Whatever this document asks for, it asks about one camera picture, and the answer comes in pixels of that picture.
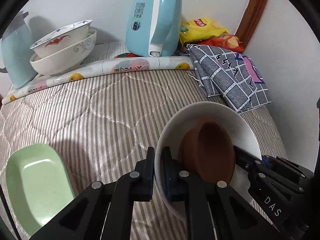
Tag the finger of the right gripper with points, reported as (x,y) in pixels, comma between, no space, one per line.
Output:
(252,165)

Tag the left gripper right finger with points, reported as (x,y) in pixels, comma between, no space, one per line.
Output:
(188,188)

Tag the striped quilted table cover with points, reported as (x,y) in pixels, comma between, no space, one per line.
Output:
(100,126)

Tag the patterned white porcelain bowl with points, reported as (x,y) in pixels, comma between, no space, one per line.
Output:
(61,38)

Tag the light green plastic plate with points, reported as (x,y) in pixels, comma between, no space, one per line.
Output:
(39,185)

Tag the fruit pattern table mat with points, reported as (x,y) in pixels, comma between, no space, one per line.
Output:
(105,59)

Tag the brown clay bowl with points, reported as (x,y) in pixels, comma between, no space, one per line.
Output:
(215,154)
(191,153)

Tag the brown wooden door frame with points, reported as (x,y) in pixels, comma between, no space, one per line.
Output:
(250,21)

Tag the large white porcelain bowl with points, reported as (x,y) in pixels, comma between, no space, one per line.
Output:
(65,59)

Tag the yellow chips bag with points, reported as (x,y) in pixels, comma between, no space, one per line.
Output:
(200,29)

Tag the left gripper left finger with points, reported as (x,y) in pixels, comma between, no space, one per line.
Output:
(135,186)

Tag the light blue electric kettle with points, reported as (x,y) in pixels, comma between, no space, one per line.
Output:
(153,28)

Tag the grey checked folded cloth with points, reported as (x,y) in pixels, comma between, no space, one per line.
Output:
(231,75)

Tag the light blue thermos jug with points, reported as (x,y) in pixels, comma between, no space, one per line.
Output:
(16,52)

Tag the red chips bag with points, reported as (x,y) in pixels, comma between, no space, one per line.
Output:
(225,41)

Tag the white ceramic bowl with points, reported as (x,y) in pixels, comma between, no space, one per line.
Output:
(187,118)

